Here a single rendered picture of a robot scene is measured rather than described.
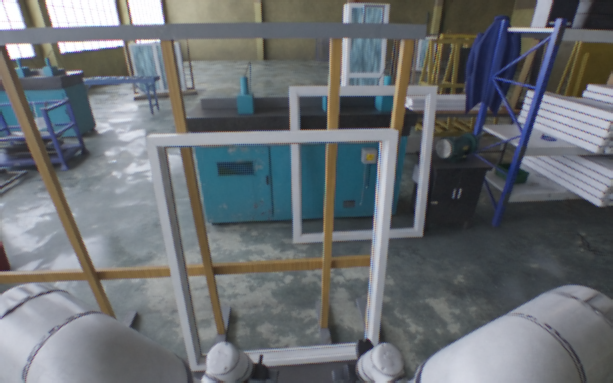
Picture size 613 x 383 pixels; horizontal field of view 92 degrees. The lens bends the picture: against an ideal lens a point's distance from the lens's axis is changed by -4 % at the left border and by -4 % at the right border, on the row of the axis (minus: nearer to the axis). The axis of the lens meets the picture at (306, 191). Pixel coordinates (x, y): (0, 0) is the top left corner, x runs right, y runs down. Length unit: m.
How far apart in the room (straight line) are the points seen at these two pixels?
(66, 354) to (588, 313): 0.63
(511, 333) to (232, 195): 2.94
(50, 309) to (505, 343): 0.56
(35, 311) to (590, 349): 0.68
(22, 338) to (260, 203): 2.85
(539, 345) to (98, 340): 0.51
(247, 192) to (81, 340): 2.80
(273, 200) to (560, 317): 2.90
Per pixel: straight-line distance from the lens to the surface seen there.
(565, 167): 4.35
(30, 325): 0.52
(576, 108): 4.08
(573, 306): 0.54
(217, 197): 3.25
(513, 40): 4.03
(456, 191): 3.39
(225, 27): 1.44
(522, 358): 0.45
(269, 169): 3.06
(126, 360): 0.45
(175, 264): 1.76
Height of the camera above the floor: 1.89
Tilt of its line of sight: 28 degrees down
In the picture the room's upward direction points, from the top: straight up
